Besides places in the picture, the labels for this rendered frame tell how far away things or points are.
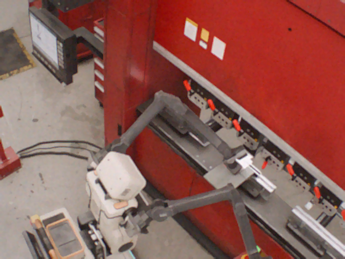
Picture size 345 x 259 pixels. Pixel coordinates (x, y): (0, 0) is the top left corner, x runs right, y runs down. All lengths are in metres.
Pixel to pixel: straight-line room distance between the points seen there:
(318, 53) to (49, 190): 2.54
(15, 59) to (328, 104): 3.70
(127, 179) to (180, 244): 1.49
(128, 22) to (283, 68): 0.94
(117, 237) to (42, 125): 2.00
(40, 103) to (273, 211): 2.62
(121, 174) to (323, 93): 1.01
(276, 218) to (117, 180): 1.06
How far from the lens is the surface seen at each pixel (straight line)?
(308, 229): 2.64
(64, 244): 2.42
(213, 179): 2.57
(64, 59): 2.56
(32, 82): 4.63
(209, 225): 3.15
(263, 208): 2.69
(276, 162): 2.44
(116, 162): 2.10
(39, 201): 3.66
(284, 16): 1.99
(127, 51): 2.66
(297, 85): 2.10
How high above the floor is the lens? 3.05
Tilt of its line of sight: 48 degrees down
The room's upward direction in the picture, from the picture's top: 9 degrees clockwise
